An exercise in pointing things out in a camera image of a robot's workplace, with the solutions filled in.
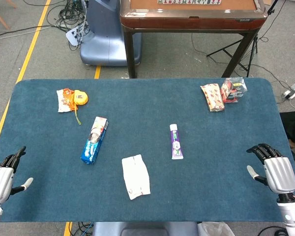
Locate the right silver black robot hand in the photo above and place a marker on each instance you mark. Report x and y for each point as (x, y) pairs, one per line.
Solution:
(281, 174)

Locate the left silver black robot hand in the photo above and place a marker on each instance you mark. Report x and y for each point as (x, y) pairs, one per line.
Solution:
(1, 179)

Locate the pink white wipes pack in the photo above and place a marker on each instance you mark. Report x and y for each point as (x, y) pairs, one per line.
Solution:
(136, 177)

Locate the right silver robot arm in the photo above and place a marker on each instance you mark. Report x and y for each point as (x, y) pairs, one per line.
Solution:
(292, 216)

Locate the white power strip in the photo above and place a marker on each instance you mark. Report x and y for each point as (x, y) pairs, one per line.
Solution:
(293, 90)
(72, 37)

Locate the clear plastic bag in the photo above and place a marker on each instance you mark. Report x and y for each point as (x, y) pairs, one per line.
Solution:
(215, 229)

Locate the clear plastic coffee box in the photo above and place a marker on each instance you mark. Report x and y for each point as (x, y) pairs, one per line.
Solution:
(233, 89)

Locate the orange white snack packet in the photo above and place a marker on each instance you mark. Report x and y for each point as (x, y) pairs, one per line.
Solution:
(64, 100)

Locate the blue cookie box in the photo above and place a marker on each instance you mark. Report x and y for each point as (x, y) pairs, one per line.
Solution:
(94, 141)

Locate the beige red patterned snack packet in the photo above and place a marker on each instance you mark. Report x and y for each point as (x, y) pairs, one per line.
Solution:
(212, 97)

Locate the purple toothpaste tube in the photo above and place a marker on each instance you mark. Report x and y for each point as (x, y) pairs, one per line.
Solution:
(176, 143)

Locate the yellow tape measure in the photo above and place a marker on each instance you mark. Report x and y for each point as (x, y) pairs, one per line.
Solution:
(80, 97)

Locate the black tripod stand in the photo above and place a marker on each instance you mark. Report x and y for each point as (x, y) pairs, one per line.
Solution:
(255, 45)

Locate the blue felt table cover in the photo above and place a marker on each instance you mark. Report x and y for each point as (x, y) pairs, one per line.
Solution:
(147, 137)

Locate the grey robot body base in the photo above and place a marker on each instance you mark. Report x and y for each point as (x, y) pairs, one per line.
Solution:
(145, 229)

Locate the brown mahjong table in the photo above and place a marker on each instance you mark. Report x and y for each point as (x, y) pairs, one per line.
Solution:
(186, 20)

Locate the row of face-up mahjong tiles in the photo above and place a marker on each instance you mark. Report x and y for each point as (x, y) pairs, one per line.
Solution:
(189, 1)

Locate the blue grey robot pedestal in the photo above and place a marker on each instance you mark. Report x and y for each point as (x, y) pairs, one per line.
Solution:
(105, 37)

